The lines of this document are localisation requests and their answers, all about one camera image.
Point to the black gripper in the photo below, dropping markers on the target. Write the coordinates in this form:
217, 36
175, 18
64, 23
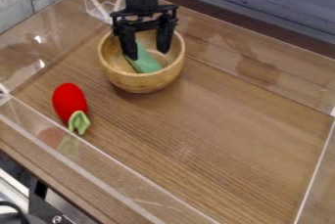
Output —
143, 15

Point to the green rectangular block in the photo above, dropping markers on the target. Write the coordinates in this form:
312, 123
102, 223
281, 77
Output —
144, 63

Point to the light wooden bowl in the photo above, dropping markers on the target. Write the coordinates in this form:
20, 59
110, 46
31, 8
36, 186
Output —
119, 71

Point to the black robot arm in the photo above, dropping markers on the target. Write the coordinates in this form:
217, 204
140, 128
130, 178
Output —
144, 15

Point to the red felt strawberry toy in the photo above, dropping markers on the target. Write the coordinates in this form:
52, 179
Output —
69, 106

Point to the clear acrylic front barrier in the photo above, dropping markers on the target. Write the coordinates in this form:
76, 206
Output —
111, 193

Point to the clear acrylic corner bracket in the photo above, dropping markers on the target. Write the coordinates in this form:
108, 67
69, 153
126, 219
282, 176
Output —
100, 10

